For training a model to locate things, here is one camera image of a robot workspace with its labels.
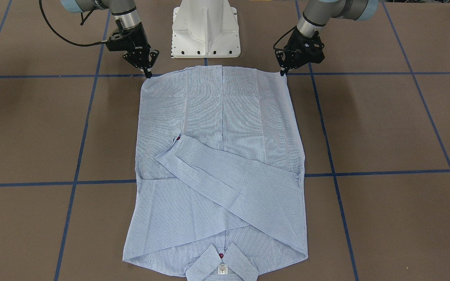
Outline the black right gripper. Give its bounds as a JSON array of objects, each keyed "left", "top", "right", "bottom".
[{"left": 120, "top": 23, "right": 160, "bottom": 79}]

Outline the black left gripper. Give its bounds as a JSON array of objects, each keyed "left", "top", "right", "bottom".
[{"left": 275, "top": 27, "right": 325, "bottom": 76}]

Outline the blue striped button shirt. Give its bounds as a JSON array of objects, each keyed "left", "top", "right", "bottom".
[{"left": 123, "top": 65, "right": 309, "bottom": 281}]

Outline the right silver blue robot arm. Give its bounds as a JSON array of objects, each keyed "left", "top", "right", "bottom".
[{"left": 61, "top": 0, "right": 159, "bottom": 78}]

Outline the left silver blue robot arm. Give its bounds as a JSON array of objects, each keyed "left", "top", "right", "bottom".
[{"left": 273, "top": 0, "right": 379, "bottom": 76}]

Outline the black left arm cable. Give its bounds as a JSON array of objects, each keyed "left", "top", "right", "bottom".
[{"left": 273, "top": 27, "right": 298, "bottom": 55}]

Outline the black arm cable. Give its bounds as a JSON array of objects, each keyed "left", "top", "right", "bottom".
[
  {"left": 39, "top": 0, "right": 110, "bottom": 47},
  {"left": 273, "top": 27, "right": 298, "bottom": 55}
]

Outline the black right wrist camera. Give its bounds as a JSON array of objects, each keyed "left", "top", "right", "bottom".
[{"left": 105, "top": 32, "right": 134, "bottom": 52}]

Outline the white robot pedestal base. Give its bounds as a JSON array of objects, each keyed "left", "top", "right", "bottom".
[{"left": 171, "top": 0, "right": 241, "bottom": 59}]

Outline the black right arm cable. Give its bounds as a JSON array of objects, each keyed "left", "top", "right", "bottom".
[{"left": 39, "top": 0, "right": 110, "bottom": 47}]

